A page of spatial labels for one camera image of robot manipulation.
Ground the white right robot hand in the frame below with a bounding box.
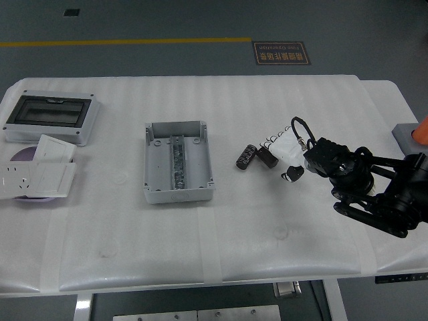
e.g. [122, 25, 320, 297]
[257, 125, 307, 184]

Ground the black cylindrical battery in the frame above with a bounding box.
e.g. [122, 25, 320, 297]
[256, 146, 280, 168]
[235, 143, 257, 171]

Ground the grey open junction box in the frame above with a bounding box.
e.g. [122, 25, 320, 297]
[143, 120, 216, 205]

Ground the grey distribution box dark window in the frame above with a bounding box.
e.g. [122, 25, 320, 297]
[1, 89, 101, 146]

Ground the white foam mat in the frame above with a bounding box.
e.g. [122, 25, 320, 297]
[0, 75, 428, 294]

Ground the brown floor sign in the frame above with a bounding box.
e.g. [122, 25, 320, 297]
[252, 41, 312, 66]

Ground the grey block base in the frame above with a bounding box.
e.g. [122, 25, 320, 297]
[391, 122, 428, 158]

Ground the white table leg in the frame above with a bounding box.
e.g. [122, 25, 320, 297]
[322, 279, 348, 321]
[74, 293, 94, 321]

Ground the black table control panel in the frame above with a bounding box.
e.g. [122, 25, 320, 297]
[374, 272, 428, 284]

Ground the purple round plate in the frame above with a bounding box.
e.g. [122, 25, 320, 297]
[9, 146, 58, 203]

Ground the white socket panel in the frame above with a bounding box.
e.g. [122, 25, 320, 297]
[0, 162, 40, 201]

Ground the metal mounting rail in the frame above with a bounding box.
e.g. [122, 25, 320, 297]
[169, 134, 187, 190]

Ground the silver metal bracket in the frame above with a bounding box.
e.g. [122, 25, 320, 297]
[273, 282, 302, 298]

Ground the grey metal base plate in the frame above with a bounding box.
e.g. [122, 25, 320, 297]
[197, 304, 281, 321]
[112, 310, 198, 321]

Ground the white switch panel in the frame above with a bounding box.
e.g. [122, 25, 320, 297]
[25, 162, 77, 198]
[32, 134, 76, 164]

